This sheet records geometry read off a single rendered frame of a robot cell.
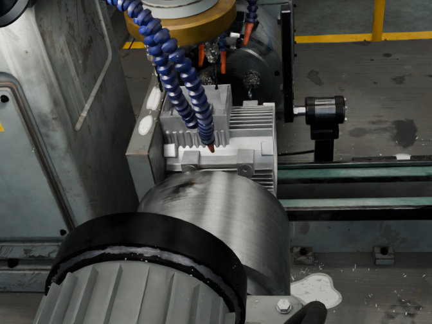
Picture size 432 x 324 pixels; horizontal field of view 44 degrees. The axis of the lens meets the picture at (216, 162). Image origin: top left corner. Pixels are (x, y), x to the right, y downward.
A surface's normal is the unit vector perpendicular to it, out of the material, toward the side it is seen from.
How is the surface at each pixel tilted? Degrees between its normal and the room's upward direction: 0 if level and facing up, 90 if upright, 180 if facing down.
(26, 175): 90
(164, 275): 23
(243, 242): 32
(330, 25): 0
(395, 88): 0
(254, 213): 40
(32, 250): 90
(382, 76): 0
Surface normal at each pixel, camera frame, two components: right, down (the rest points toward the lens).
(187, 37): 0.14, 0.63
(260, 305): -0.11, -0.76
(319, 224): -0.09, 0.66
